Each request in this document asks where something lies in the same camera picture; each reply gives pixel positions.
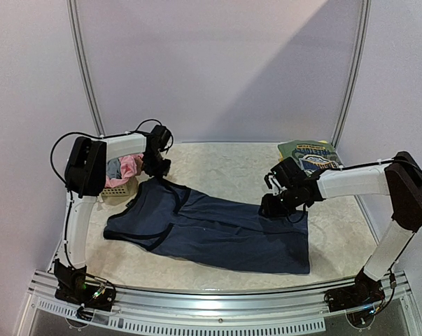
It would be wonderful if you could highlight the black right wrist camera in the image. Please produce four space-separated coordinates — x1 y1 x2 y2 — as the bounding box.
264 157 307 194

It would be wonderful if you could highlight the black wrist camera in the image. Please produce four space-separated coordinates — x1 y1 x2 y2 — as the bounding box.
150 125 174 153
264 157 307 194

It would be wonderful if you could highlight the yellow folded t-shirt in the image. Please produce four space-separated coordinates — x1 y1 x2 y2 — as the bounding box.
277 140 334 160

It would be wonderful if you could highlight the aluminium front rail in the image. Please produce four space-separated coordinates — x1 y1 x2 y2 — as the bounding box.
15 271 422 335

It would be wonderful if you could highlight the pink garment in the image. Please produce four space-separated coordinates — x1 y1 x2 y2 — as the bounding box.
105 154 143 188

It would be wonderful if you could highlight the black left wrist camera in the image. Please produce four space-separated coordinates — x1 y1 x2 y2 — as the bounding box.
150 125 174 153

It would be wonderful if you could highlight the beige perforated laundry basket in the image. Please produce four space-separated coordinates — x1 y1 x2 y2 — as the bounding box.
101 183 131 197

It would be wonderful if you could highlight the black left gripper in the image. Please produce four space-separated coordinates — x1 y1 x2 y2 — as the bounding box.
141 152 171 177

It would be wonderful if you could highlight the aluminium frame post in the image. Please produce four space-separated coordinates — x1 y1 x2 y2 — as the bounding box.
66 0 106 135
331 0 371 148

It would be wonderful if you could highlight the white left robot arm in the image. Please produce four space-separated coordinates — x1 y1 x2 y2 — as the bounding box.
60 127 173 269

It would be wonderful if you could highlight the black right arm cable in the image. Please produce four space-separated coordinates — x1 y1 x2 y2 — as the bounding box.
283 157 422 270

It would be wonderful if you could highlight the left aluminium frame post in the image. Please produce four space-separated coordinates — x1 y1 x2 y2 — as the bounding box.
66 0 106 135

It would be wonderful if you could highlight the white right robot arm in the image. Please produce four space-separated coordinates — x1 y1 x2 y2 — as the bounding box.
260 151 422 305

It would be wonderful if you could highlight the grey garment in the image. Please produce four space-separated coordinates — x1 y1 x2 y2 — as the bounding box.
106 158 122 179

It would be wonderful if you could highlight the right aluminium frame post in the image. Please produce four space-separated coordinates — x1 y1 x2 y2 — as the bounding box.
331 0 371 148

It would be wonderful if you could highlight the green printed folded t-shirt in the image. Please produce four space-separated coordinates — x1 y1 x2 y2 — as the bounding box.
278 140 342 174

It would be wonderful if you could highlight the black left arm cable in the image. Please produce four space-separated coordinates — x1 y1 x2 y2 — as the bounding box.
50 118 173 253

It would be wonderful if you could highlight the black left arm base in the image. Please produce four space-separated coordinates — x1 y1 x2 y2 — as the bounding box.
54 259 117 312

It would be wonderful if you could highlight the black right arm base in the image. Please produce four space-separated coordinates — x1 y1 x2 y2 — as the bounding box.
324 267 397 314

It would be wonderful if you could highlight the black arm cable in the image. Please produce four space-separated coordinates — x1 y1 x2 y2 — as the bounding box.
283 157 422 270
50 118 173 253

